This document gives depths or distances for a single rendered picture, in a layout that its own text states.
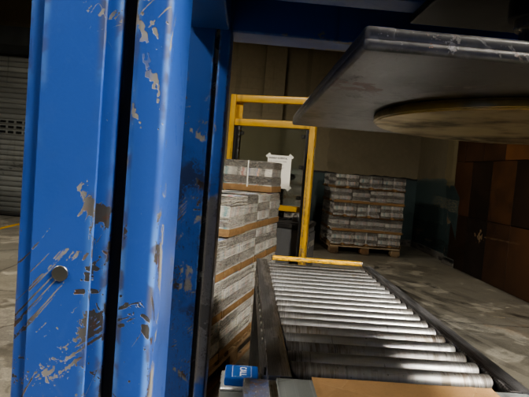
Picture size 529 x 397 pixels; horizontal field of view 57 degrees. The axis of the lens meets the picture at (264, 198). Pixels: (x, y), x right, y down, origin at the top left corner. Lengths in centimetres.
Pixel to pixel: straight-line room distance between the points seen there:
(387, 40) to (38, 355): 30
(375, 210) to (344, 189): 61
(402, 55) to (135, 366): 27
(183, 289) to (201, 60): 41
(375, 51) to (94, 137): 20
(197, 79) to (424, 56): 58
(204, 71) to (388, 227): 742
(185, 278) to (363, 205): 722
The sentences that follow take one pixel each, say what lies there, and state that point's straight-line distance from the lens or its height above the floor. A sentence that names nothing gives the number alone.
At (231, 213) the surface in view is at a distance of 271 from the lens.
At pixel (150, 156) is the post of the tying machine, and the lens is 28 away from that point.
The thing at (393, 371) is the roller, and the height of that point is 80.
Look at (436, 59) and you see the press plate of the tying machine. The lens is 38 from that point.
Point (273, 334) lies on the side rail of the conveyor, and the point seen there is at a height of 80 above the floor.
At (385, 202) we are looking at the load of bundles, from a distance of 816.
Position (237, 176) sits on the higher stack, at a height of 117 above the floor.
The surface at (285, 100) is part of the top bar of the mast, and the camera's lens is 412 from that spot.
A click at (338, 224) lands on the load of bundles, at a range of 798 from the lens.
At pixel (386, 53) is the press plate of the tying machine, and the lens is 37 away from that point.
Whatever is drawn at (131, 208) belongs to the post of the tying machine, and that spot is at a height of 118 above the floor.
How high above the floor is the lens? 121
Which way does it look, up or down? 3 degrees down
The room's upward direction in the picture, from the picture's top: 5 degrees clockwise
